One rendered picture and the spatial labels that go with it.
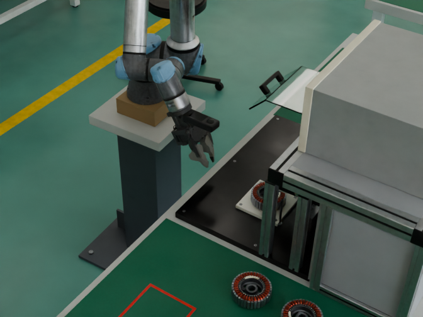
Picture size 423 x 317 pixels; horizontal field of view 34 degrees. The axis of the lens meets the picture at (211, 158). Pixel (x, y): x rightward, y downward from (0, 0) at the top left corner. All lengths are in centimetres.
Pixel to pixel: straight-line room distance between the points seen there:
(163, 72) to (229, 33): 258
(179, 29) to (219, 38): 224
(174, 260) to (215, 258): 12
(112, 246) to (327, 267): 141
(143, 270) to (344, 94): 77
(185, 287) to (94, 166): 169
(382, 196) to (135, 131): 108
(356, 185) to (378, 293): 31
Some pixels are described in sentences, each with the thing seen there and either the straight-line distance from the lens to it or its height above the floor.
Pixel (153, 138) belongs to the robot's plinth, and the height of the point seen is 75.
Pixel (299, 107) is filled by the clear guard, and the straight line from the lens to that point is 214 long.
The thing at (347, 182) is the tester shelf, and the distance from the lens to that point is 181.
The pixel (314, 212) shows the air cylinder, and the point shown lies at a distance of 214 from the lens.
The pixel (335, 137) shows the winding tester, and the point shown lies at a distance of 181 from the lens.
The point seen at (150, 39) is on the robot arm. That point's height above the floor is 104.
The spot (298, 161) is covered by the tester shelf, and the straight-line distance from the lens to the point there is 185.
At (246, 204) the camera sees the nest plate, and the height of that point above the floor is 78.
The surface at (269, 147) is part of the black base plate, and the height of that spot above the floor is 77.
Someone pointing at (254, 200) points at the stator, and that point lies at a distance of 217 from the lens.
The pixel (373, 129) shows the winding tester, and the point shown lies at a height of 127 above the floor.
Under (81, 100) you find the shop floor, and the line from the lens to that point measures 408.
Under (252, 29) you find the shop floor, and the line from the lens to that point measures 478.
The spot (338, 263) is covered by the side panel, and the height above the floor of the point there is 88.
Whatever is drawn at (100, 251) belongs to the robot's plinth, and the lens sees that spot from 313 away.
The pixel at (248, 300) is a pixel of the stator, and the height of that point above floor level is 78.
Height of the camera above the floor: 228
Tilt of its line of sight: 39 degrees down
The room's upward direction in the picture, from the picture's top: 1 degrees clockwise
